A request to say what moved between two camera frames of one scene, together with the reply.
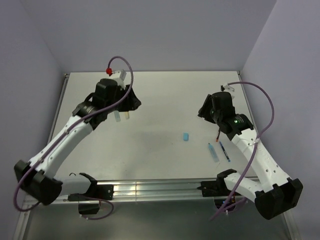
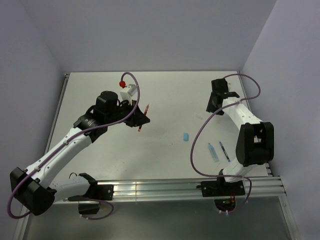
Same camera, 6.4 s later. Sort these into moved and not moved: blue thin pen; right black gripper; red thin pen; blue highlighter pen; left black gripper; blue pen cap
Moved: red thin pen; right black gripper; left black gripper
Not moved: blue highlighter pen; blue thin pen; blue pen cap
